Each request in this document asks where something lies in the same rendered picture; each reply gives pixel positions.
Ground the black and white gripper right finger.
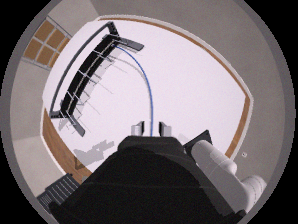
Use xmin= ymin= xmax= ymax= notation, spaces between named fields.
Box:
xmin=159 ymin=121 xmax=172 ymax=137

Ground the grey metal rack with black panel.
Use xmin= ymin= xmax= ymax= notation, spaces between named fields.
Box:
xmin=49 ymin=21 xmax=144 ymax=137

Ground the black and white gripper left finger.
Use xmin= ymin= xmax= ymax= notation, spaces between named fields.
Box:
xmin=131 ymin=121 xmax=144 ymax=136

